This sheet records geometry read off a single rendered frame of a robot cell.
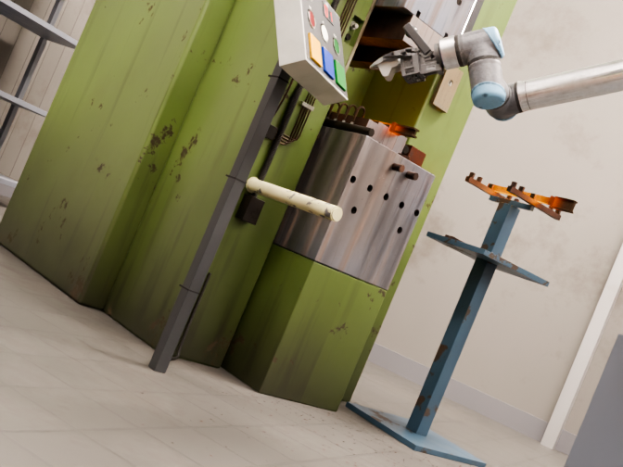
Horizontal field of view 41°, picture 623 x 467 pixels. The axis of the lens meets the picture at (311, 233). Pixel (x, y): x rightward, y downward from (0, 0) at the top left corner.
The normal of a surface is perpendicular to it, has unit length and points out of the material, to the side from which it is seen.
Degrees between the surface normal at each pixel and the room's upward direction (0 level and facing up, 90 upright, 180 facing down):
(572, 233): 90
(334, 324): 90
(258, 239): 90
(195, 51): 90
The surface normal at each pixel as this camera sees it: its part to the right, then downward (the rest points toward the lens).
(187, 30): -0.69, -0.31
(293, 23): -0.37, -0.18
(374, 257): 0.61, 0.24
